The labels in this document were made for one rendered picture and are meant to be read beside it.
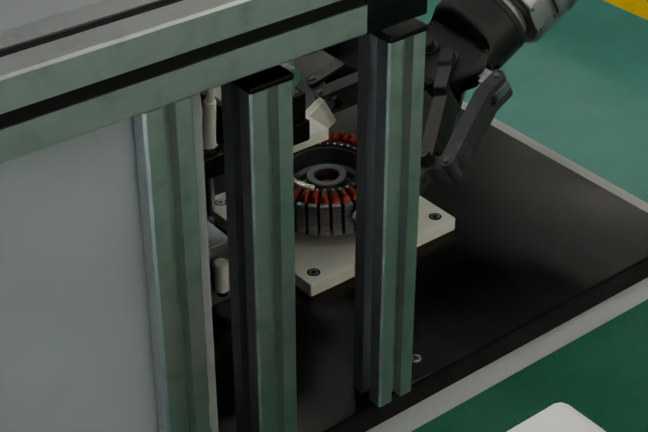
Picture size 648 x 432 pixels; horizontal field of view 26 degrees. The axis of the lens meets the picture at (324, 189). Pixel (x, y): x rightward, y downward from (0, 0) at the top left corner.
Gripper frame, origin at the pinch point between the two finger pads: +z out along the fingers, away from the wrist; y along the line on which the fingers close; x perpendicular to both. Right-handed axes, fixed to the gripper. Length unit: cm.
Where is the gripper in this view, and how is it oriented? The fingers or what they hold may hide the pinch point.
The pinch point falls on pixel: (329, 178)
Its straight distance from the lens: 114.3
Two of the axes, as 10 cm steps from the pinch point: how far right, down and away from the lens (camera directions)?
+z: -6.9, 7.0, -1.9
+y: 6.1, 4.2, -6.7
